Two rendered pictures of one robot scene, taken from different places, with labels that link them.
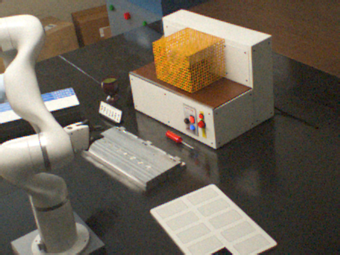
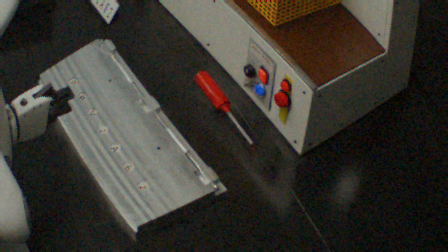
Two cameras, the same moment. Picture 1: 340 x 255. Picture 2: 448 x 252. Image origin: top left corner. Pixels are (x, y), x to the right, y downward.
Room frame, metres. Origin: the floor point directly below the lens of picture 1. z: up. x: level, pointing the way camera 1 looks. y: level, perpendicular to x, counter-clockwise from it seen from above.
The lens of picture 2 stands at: (0.87, 0.06, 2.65)
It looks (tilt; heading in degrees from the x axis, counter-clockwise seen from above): 52 degrees down; 355
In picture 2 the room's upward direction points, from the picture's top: 7 degrees clockwise
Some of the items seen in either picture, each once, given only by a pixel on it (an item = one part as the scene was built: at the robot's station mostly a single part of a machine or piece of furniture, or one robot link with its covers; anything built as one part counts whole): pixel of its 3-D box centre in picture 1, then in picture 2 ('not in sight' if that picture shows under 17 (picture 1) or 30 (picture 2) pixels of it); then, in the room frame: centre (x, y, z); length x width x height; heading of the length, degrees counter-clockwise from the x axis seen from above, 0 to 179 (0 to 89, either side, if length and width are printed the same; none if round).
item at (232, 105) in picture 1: (217, 80); (326, 1); (2.44, -0.24, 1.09); 0.75 x 0.40 x 0.38; 36
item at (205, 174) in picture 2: (132, 155); (114, 129); (2.20, 0.16, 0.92); 0.44 x 0.21 x 0.04; 36
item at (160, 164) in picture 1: (130, 152); (113, 126); (2.20, 0.16, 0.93); 0.44 x 0.19 x 0.02; 36
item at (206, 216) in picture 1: (209, 227); not in sight; (1.70, -0.10, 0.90); 0.40 x 0.27 x 0.01; 23
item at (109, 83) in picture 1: (111, 89); not in sight; (2.76, 0.24, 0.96); 0.09 x 0.09 x 0.11
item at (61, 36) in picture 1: (42, 44); not in sight; (5.43, 1.00, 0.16); 0.50 x 0.38 x 0.32; 130
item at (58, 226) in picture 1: (55, 221); not in sight; (1.70, 0.41, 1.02); 0.19 x 0.19 x 0.18
